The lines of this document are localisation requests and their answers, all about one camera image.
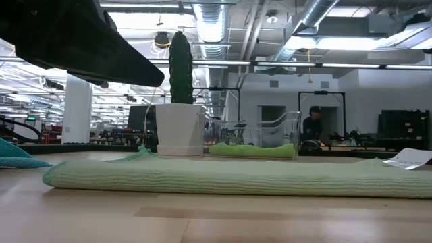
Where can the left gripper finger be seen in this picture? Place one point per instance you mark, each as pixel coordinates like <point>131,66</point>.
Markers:
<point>67,37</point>

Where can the teal blue microfiber towel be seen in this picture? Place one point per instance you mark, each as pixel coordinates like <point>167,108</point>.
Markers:
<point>17,158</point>

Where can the pale green microfiber towel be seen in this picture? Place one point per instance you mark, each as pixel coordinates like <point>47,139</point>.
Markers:
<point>219,179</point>

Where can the bright green microfiber towel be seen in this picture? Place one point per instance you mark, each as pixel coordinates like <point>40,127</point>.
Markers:
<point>249,150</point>

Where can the black background robot arm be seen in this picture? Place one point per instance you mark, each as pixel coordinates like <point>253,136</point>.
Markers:
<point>354,135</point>

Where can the white room column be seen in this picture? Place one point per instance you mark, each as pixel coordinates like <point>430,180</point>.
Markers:
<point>77,111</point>

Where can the black ceiling device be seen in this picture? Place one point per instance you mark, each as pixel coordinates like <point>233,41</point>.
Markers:
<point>162,38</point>

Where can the red tool cart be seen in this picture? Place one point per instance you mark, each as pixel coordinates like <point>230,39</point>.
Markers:
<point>52,133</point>

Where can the black background monitor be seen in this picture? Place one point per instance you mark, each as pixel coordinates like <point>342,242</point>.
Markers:
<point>138,118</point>

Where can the green cactus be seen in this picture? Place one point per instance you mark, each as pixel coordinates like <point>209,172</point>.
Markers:
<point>181,67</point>

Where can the white hexagonal plant pot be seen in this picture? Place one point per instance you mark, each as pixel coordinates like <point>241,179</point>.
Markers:
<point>179,128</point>

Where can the clear plastic bin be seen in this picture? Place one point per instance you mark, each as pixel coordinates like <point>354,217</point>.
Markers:
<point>290,128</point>

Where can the person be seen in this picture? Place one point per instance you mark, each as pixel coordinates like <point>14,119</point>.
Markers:
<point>312,126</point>

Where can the black storage shelf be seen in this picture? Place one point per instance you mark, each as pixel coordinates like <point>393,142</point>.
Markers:
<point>403,131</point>

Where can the black background rig frame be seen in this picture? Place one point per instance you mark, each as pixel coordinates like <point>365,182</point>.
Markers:
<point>320,92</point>

